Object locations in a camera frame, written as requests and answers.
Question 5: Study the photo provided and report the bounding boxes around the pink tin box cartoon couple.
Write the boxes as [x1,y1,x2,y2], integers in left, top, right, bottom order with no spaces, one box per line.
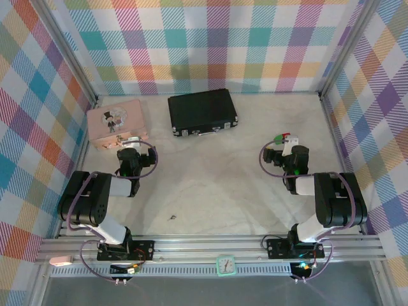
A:
[87,99,149,151]

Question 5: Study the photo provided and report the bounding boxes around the black hard case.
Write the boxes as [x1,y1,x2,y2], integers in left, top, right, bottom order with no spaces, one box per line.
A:
[168,90,240,138]

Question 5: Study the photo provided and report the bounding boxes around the small black circuit board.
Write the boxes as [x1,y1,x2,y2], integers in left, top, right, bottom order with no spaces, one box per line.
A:
[290,261,314,279]
[110,263,143,275]

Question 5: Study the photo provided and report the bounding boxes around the small pink white object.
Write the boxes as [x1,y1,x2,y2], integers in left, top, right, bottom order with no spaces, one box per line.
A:
[49,256,73,267]

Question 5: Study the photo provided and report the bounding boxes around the mint green square clock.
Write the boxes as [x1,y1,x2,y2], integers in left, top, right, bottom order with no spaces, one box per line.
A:
[216,254,237,277]

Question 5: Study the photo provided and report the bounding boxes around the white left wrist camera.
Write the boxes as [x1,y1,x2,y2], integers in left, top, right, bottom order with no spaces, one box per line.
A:
[122,136,143,149]

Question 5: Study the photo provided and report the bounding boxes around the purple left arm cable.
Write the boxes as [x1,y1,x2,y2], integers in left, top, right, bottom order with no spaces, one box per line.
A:
[65,142,159,284]

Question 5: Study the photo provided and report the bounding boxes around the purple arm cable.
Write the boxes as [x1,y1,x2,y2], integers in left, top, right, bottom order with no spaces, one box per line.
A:
[65,142,159,284]
[260,142,358,283]

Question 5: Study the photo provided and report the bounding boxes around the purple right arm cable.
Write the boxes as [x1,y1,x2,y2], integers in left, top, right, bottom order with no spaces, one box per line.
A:
[260,142,358,283]

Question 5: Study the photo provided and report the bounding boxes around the aluminium side rail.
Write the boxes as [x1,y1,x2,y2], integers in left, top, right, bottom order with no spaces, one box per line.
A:
[318,94,366,236]
[55,97,100,238]

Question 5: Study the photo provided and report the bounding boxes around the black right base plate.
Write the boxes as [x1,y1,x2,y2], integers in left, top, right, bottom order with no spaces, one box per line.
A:
[266,237,326,259]

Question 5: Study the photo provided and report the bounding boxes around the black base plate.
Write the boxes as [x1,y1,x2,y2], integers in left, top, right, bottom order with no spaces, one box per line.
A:
[97,239,156,261]
[266,237,326,259]

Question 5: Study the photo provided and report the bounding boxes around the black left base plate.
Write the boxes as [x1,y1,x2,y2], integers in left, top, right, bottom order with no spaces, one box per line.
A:
[97,239,156,261]

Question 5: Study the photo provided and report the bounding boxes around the aluminium mounting rail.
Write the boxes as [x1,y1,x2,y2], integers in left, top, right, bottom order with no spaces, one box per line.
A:
[34,235,383,265]

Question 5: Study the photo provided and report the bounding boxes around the aluminium frame post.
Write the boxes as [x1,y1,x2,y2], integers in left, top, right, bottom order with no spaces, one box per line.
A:
[38,0,100,103]
[317,0,382,98]

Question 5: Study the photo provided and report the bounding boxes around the grey slotted cable duct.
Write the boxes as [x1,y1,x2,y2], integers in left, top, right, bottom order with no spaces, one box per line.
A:
[47,263,294,277]

